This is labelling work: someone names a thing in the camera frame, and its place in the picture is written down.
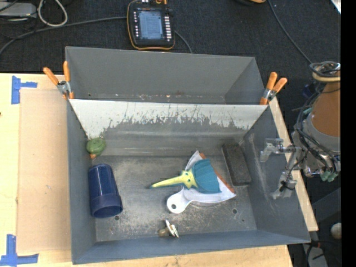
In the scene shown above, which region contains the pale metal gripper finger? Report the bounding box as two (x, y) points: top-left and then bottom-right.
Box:
(270, 152), (300, 200)
(260, 137), (303, 162)

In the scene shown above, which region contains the dark green flat block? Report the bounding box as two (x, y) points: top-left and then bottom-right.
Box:
(221, 142), (253, 187)

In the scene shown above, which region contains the teal and yellow toy fish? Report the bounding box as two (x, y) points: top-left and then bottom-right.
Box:
(149, 158), (223, 194)

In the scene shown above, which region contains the white flat paddle with hole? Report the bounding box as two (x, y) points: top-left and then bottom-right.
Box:
(166, 150), (238, 215)

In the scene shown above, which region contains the grey metal bin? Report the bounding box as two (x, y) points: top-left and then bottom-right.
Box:
(64, 46), (312, 265)

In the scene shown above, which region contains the dark blue plastic cup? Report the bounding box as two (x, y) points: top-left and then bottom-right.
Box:
(88, 163), (124, 219)

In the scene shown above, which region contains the green toy frog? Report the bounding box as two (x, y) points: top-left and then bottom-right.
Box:
(85, 137), (107, 160)

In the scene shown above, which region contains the brown cardboard board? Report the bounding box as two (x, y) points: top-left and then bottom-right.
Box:
(16, 88), (72, 256)

